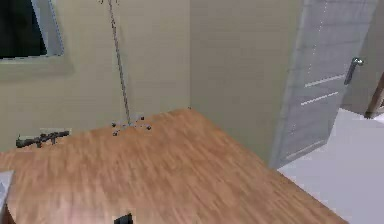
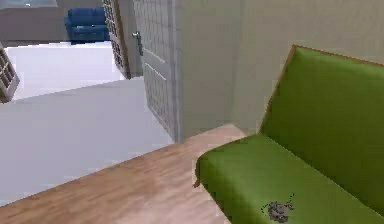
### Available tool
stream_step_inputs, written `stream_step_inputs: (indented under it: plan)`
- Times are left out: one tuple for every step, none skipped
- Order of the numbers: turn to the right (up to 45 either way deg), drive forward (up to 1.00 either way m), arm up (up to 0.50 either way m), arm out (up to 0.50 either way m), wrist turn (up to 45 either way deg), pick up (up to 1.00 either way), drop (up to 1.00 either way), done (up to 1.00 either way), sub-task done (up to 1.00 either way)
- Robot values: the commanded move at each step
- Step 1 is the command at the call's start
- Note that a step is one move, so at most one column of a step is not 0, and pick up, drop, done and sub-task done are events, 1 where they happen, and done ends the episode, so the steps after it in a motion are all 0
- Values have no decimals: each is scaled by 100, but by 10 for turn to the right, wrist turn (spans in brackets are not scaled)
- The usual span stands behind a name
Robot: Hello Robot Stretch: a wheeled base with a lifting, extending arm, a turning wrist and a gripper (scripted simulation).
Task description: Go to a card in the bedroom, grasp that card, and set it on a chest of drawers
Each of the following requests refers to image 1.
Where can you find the grey floor lamp stand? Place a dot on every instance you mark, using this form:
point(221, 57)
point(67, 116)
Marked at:
point(118, 63)

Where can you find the small black object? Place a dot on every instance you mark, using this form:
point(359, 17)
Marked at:
point(123, 219)

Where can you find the grey room door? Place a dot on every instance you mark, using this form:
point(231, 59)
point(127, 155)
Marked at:
point(316, 83)

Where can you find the dark grey long toy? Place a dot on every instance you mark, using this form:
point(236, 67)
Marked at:
point(41, 139)

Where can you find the brown wooden furniture leg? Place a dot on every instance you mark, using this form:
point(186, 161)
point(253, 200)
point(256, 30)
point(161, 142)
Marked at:
point(375, 100)

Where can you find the dark window with grey frame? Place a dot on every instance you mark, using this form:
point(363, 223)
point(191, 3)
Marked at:
point(20, 26)

